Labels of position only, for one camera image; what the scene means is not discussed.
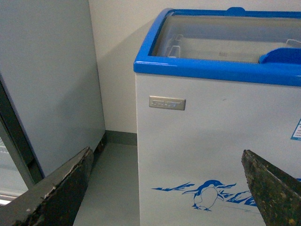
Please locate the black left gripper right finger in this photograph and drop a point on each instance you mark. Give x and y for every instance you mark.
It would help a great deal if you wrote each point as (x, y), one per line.
(276, 193)

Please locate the glass sliding freezer lid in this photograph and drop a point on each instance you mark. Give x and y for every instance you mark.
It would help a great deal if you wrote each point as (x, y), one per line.
(228, 38)

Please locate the rear blue lid handle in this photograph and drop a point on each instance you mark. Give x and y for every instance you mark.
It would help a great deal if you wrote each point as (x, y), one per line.
(236, 10)

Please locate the white wire freezer basket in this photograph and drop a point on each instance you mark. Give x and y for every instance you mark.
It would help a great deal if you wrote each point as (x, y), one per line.
(174, 46)

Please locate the silver brand badge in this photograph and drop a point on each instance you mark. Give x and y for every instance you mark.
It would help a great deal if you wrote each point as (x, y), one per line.
(167, 103)

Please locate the blue lid handle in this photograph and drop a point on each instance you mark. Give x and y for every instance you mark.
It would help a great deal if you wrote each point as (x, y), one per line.
(236, 10)
(282, 56)

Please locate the blue energy label sticker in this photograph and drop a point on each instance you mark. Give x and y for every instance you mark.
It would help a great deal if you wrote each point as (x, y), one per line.
(297, 132)

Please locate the white blue chest freezer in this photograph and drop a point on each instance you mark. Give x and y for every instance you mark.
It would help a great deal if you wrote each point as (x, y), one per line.
(189, 162)

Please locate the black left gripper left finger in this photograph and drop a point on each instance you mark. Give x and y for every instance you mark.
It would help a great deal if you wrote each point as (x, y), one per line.
(56, 199)

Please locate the white cabinet on left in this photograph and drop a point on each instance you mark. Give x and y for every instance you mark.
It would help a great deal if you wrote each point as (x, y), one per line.
(48, 69)

